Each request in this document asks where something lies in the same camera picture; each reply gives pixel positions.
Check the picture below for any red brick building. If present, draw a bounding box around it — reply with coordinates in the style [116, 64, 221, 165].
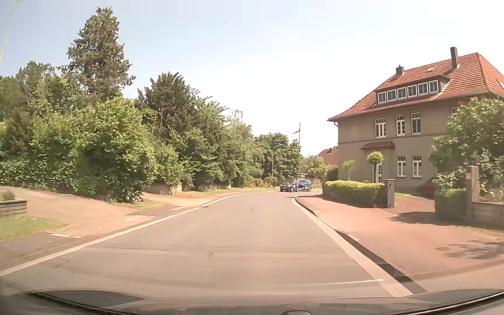
[318, 146, 340, 167]

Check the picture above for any red paved pavement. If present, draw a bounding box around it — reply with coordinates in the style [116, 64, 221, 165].
[296, 192, 504, 294]

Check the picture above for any large green bush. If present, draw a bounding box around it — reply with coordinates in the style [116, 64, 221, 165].
[428, 97, 504, 206]

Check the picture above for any trimmed green hedge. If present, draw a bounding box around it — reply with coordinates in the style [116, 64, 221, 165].
[321, 179, 386, 208]

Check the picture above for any grey street cabinet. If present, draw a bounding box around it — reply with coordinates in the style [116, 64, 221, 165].
[384, 178, 396, 209]

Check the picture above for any small trimmed hedge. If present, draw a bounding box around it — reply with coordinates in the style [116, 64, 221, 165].
[434, 188, 468, 221]

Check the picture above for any grey asphalt road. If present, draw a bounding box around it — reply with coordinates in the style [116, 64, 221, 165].
[0, 189, 414, 302]

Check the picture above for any distant lamp post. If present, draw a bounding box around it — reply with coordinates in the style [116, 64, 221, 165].
[271, 143, 285, 179]

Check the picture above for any low stone wall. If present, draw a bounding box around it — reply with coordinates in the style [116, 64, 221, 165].
[465, 165, 504, 233]
[143, 181, 232, 196]

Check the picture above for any reddish paved pavement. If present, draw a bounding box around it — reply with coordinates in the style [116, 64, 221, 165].
[0, 184, 279, 272]

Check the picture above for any grass verge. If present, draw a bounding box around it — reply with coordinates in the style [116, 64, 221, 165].
[0, 215, 67, 244]

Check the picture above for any row of trees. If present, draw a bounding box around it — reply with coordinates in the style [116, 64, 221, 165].
[0, 6, 305, 203]

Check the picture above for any low stone planter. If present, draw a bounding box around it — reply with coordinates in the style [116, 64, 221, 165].
[0, 198, 28, 219]

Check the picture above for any grey house with red roof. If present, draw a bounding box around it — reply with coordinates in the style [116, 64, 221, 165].
[327, 46, 504, 194]

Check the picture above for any car's own bonnet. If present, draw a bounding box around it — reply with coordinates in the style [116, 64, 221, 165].
[3, 282, 504, 315]

